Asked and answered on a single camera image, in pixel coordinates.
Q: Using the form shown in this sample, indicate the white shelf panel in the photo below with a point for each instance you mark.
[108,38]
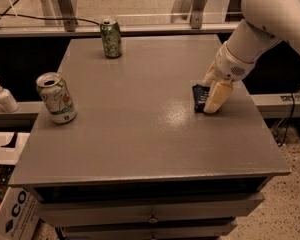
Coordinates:
[11,146]

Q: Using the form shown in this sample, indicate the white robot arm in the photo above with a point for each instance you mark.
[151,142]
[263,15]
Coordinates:
[266,23]

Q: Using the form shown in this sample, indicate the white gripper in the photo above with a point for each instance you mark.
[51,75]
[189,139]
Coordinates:
[230,66]

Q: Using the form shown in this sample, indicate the white cardboard box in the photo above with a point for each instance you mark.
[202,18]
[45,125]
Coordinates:
[17,218]

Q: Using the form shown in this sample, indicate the white pump bottle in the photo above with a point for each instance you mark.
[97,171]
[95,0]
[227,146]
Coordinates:
[7,101]

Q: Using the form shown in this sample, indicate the grey drawer cabinet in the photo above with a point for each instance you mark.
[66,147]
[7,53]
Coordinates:
[138,162]

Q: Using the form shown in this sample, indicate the metal window bracket left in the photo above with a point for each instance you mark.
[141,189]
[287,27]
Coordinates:
[68,10]

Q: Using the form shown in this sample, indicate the metal window bracket right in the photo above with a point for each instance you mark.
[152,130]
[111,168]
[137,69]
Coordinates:
[197,13]

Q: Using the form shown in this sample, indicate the green soda can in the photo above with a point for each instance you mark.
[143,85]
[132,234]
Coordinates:
[111,38]

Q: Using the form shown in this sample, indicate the dark blue rxbar wrapper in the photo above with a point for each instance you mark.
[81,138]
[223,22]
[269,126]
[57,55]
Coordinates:
[200,95]

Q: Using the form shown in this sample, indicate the white 7up can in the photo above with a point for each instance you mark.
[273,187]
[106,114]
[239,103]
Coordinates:
[52,89]

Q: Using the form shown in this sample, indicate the metal window bracket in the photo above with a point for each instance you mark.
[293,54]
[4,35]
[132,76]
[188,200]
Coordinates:
[68,10]
[197,13]

